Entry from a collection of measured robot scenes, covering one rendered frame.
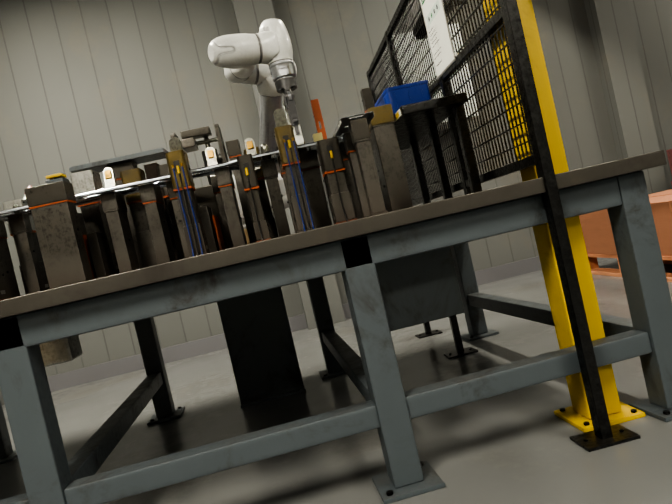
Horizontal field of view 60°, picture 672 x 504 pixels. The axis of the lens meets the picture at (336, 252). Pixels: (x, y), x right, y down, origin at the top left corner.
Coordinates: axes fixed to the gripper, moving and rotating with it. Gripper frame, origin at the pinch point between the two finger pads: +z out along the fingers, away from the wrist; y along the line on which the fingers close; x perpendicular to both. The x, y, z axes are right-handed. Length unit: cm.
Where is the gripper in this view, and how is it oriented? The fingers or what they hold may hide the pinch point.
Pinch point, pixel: (297, 135)
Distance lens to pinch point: 213.4
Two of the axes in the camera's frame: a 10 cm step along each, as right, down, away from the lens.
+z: 2.3, 9.7, 0.2
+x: 9.7, -2.3, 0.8
